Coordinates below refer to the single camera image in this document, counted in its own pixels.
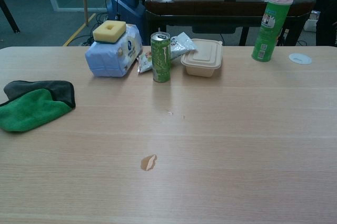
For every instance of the green chips tube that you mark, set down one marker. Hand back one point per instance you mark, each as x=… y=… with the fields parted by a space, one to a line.
x=268 y=31

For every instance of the person in black trousers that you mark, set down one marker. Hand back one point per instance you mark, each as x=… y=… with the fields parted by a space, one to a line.
x=326 y=18

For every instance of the green drink can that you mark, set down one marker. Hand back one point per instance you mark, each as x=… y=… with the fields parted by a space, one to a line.
x=160 y=60

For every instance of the beige lidded food container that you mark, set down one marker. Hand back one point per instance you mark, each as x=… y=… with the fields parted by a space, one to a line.
x=201 y=60

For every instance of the black and green cloth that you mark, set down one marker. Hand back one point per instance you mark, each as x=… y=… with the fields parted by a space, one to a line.
x=26 y=110

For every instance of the yellow sponge with hole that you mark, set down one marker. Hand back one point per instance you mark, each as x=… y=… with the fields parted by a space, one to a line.
x=100 y=35

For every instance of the silver snack bag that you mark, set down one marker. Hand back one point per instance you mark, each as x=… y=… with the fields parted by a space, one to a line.
x=181 y=44

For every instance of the brown liquid spill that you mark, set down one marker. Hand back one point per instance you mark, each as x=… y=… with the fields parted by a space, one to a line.
x=147 y=163

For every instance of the black table leg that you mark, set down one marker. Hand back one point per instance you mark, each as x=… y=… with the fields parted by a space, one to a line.
x=10 y=18

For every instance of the dark brown mahjong table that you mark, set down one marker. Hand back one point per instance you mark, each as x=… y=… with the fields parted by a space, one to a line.
x=223 y=5

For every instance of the pale blue tissue pack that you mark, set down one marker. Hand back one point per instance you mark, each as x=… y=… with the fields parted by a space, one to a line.
x=110 y=60

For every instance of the blue machine base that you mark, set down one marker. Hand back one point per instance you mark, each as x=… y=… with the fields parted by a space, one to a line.
x=126 y=5

